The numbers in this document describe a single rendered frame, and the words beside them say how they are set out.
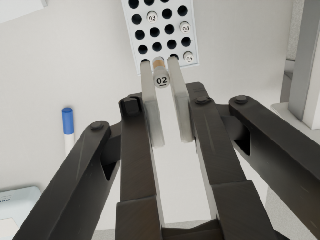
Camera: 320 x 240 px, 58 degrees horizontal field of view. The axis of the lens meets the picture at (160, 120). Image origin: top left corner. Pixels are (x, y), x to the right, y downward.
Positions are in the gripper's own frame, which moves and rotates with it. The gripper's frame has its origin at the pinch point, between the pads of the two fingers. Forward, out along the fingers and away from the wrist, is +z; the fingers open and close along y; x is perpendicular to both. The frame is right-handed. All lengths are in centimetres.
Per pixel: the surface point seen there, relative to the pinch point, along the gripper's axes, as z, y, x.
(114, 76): 23.7, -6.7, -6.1
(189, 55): 18.8, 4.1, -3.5
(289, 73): 97, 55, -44
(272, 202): 99, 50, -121
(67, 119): 22.1, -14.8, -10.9
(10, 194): 21.9, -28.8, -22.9
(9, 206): 19.5, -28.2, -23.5
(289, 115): 14.2, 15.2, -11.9
